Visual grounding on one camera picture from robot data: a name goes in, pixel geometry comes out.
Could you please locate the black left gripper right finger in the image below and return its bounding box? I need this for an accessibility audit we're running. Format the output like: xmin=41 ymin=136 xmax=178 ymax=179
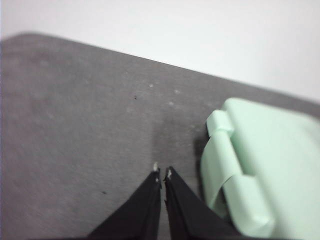
xmin=163 ymin=165 xmax=241 ymax=238

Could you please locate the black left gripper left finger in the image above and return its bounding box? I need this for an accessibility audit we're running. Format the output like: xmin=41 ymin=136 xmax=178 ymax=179
xmin=87 ymin=161 xmax=162 ymax=238

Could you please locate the mint green breakfast machine base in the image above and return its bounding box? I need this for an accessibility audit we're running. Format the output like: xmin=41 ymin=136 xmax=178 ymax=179
xmin=199 ymin=109 xmax=245 ymax=218

